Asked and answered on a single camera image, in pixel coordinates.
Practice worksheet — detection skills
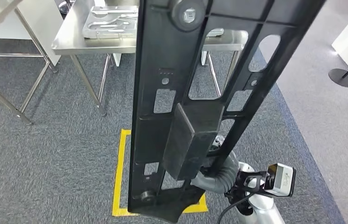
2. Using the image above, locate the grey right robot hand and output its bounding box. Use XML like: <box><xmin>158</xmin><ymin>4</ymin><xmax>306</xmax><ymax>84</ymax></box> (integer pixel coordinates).
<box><xmin>190</xmin><ymin>136</ymin><xmax>226</xmax><ymax>195</ymax></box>

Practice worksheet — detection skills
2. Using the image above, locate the black plastic mounting panel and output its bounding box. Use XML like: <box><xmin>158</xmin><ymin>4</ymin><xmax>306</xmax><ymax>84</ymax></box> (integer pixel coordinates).
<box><xmin>127</xmin><ymin>0</ymin><xmax>327</xmax><ymax>224</ymax></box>

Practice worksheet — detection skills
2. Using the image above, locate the stainless steel workbench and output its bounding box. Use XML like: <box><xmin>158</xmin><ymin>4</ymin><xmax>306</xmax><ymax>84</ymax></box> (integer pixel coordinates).
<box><xmin>52</xmin><ymin>0</ymin><xmax>250</xmax><ymax>118</ymax></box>

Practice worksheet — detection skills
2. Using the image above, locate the stamped grey metal plate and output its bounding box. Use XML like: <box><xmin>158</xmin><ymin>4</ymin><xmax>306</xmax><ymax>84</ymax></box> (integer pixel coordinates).
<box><xmin>82</xmin><ymin>5</ymin><xmax>225</xmax><ymax>40</ymax></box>

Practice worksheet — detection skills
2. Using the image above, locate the white cabinet box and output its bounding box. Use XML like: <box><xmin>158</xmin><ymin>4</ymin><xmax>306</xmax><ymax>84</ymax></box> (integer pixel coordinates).
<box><xmin>0</xmin><ymin>0</ymin><xmax>64</xmax><ymax>67</ymax></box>

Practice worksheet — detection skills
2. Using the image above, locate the black camera cable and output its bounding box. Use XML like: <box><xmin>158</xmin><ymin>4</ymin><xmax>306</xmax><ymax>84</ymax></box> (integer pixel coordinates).
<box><xmin>217</xmin><ymin>193</ymin><xmax>255</xmax><ymax>224</ymax></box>

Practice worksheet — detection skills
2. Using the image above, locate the black camera bracket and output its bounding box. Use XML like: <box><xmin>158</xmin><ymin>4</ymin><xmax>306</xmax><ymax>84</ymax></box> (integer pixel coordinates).
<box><xmin>226</xmin><ymin>171</ymin><xmax>273</xmax><ymax>202</ymax></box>

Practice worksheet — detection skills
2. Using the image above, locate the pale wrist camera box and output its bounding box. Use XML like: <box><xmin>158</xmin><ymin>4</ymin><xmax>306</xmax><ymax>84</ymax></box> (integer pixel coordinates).
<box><xmin>265</xmin><ymin>163</ymin><xmax>297</xmax><ymax>198</ymax></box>

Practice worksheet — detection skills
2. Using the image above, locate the chrome stanchion post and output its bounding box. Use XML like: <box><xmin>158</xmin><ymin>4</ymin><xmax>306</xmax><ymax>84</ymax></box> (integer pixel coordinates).
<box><xmin>57</xmin><ymin>0</ymin><xmax>73</xmax><ymax>14</ymax></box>

